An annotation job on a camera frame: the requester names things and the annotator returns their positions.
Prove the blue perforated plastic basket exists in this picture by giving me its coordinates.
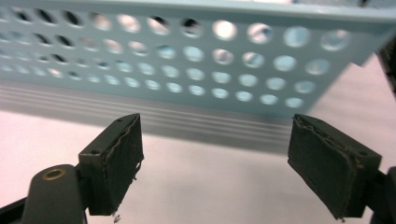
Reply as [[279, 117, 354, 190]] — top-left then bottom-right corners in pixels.
[[0, 0, 396, 119]]

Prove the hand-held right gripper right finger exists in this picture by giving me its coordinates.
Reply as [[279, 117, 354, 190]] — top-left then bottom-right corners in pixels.
[[287, 113, 383, 220]]

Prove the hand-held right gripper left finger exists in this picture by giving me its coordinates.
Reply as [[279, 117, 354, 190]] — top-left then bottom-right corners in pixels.
[[78, 113, 145, 217]]

